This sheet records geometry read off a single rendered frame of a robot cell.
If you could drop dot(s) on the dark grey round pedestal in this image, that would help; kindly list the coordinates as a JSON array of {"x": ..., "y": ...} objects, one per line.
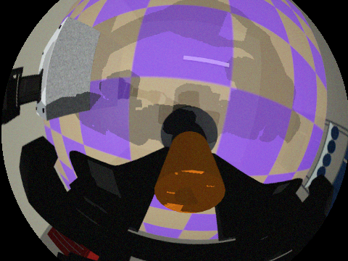
[{"x": 189, "y": 119}]

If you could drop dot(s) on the orange knob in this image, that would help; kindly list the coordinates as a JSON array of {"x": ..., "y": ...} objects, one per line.
[{"x": 190, "y": 180}]

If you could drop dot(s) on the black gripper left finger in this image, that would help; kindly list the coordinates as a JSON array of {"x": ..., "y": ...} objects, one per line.
[{"x": 132, "y": 184}]

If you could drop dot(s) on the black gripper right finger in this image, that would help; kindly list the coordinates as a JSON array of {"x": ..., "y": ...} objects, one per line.
[{"x": 245, "y": 198}]

